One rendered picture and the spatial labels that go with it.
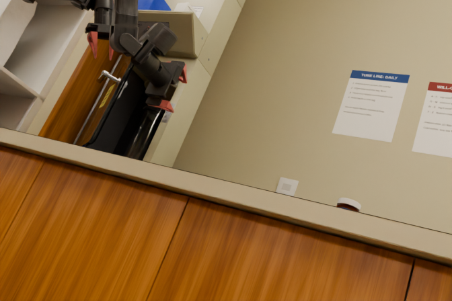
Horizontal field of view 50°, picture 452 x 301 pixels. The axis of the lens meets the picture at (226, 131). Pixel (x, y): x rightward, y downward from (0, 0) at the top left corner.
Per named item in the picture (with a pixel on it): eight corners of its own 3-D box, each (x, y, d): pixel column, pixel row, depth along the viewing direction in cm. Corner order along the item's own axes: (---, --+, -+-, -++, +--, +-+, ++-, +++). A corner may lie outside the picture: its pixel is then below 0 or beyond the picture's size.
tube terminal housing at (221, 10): (107, 196, 179) (187, 29, 205) (177, 218, 162) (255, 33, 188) (62, 168, 159) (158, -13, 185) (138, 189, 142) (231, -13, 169)
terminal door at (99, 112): (71, 154, 159) (124, 55, 173) (91, 142, 133) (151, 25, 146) (68, 154, 159) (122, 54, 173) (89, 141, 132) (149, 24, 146)
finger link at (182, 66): (198, 77, 139) (182, 58, 131) (188, 99, 136) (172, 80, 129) (178, 75, 142) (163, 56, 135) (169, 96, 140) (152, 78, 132)
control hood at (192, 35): (124, 52, 175) (136, 29, 178) (198, 58, 158) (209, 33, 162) (105, 31, 166) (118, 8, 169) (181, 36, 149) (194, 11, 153)
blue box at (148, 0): (140, 28, 176) (150, 9, 179) (161, 29, 171) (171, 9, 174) (125, 10, 168) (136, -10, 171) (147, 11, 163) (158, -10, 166)
